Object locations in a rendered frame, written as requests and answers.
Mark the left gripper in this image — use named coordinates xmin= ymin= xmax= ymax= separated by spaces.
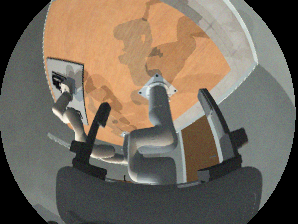
xmin=53 ymin=76 xmax=73 ymax=104

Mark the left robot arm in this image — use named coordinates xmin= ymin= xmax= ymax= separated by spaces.
xmin=52 ymin=92 xmax=129 ymax=164

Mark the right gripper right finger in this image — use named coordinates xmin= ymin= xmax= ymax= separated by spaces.
xmin=197 ymin=88 xmax=249 ymax=184

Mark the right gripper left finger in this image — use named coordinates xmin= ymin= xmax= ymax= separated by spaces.
xmin=69 ymin=101 xmax=112 ymax=181

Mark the black well plate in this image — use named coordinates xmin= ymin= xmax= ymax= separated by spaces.
xmin=52 ymin=75 xmax=61 ymax=89

